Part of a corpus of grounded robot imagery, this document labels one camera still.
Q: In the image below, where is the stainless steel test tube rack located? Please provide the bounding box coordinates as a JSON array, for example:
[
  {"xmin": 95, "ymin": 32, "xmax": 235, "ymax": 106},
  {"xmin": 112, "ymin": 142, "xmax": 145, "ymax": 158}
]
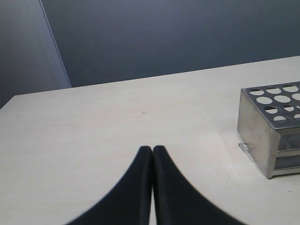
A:
[{"xmin": 237, "ymin": 82, "xmax": 300, "ymax": 179}]

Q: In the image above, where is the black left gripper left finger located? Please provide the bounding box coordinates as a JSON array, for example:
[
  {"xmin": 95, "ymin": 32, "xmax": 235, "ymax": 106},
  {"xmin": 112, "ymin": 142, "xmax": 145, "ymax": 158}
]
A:
[{"xmin": 68, "ymin": 146, "xmax": 152, "ymax": 225}]

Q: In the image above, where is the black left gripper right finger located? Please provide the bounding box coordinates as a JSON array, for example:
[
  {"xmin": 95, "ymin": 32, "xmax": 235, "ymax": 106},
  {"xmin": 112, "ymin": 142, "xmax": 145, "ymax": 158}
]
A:
[{"xmin": 153, "ymin": 145, "xmax": 243, "ymax": 225}]

